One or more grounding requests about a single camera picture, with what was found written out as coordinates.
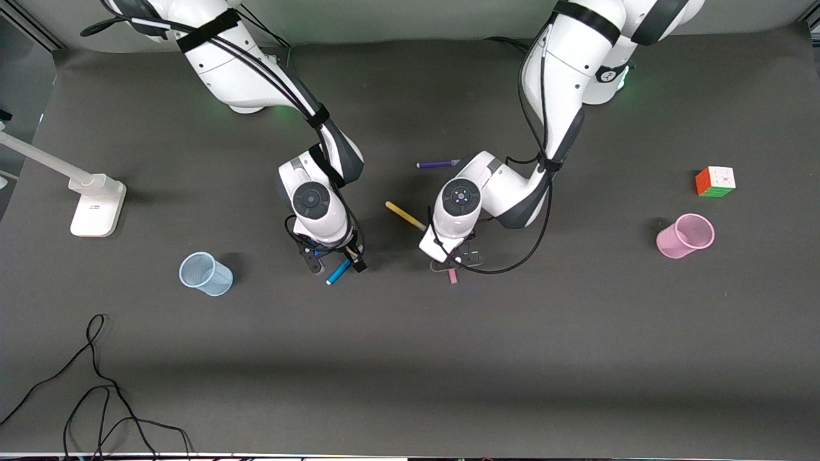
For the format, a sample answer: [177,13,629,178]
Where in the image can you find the light blue mesh cup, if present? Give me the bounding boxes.
[179,251,234,297]

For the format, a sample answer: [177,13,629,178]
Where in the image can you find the yellow marker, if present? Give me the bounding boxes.
[384,200,427,232]

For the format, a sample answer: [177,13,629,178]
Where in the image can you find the black right base cables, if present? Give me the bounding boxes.
[240,5,292,65]

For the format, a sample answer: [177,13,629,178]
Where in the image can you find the dark grey table mat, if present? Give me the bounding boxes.
[0,26,820,457]

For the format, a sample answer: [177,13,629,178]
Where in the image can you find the pink mesh cup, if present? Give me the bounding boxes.
[656,213,716,259]

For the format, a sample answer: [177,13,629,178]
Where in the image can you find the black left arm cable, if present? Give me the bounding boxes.
[425,13,555,276]

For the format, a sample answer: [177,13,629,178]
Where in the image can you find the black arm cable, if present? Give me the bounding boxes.
[80,0,367,257]
[425,13,555,276]

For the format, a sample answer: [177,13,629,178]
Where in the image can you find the white stand with base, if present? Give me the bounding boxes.
[0,122,127,238]

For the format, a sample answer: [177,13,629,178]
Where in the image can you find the blue marker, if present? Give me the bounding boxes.
[325,258,353,286]

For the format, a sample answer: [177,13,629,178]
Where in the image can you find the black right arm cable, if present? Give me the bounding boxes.
[80,0,367,257]

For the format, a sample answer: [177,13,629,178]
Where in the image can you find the thin black loose cable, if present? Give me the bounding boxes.
[0,313,194,461]

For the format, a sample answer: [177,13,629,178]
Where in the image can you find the black base cables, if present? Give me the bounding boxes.
[486,36,534,53]
[240,5,292,65]

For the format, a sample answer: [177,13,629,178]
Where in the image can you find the colourful puzzle cube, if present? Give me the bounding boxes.
[694,166,737,198]

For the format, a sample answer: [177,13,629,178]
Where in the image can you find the black left base cables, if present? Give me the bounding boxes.
[486,36,534,53]

